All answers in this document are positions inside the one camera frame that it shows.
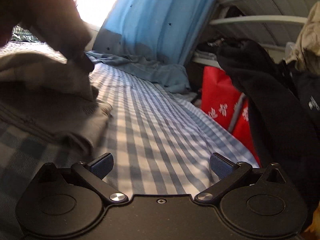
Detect black hanging garment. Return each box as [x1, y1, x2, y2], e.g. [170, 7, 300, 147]
[217, 39, 319, 210]

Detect white shelf rack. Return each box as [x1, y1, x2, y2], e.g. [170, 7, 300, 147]
[209, 0, 319, 61]

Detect red printed bag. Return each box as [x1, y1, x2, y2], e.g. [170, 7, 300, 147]
[201, 66, 260, 164]

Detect blue checked bed sheet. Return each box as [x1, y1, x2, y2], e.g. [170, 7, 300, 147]
[0, 41, 259, 240]

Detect green checked quilt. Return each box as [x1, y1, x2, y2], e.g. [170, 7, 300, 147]
[11, 25, 39, 42]

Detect grey printed child pants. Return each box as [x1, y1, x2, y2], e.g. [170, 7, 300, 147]
[1, 52, 112, 154]

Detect blue star curtain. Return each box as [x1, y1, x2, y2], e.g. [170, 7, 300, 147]
[88, 0, 216, 94]

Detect beige crumpled cloth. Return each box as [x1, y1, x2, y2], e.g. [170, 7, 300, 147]
[285, 1, 319, 75]

